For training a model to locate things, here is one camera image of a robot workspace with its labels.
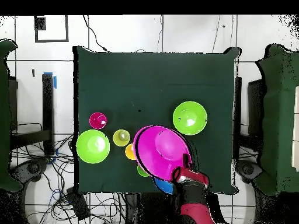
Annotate large pink plastic bowl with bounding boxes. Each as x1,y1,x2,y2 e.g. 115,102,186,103
132,125,194,183

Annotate large blue plastic bowl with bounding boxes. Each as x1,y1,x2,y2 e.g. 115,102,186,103
154,177,175,195

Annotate green plastic bowl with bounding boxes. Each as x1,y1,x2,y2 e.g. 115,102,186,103
172,100,208,136
75,129,111,165

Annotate green plastic cup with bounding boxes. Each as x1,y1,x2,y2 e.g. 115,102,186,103
137,164,150,177

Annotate orange-yellow plastic cup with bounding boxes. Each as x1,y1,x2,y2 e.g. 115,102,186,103
124,143,137,161

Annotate pale yellow translucent cup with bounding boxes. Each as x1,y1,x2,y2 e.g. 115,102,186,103
112,129,131,148

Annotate dark green tablecloth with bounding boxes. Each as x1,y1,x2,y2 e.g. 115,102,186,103
72,45,241,195

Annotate neighbouring green cloth table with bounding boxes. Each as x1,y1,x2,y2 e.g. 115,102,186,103
255,43,299,197
0,38,23,193

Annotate red plastic cup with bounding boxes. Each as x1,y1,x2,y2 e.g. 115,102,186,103
89,112,108,130

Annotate black floor power box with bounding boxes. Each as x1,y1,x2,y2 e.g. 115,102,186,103
65,186,92,222

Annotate grey pedestal foot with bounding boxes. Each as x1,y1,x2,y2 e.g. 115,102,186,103
10,157,50,187
235,159,265,185

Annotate black stand post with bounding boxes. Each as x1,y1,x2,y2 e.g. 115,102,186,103
234,76,243,162
41,72,57,156

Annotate bundle of floor cables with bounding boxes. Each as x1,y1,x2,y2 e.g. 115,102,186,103
11,134,127,224

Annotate black floor cable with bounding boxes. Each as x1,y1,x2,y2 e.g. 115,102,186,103
82,15,109,53

